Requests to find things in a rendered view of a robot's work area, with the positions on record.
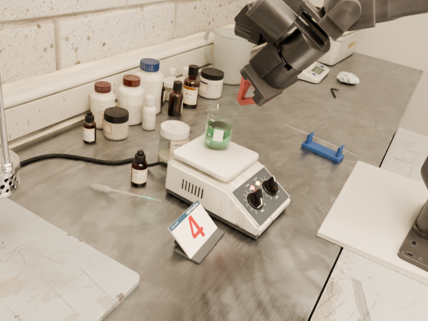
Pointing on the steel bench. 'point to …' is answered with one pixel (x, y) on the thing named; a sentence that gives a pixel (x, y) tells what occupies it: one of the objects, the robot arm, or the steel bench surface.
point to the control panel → (272, 204)
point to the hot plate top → (216, 158)
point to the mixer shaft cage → (7, 158)
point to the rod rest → (323, 149)
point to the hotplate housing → (217, 195)
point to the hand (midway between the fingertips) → (241, 99)
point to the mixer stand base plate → (55, 272)
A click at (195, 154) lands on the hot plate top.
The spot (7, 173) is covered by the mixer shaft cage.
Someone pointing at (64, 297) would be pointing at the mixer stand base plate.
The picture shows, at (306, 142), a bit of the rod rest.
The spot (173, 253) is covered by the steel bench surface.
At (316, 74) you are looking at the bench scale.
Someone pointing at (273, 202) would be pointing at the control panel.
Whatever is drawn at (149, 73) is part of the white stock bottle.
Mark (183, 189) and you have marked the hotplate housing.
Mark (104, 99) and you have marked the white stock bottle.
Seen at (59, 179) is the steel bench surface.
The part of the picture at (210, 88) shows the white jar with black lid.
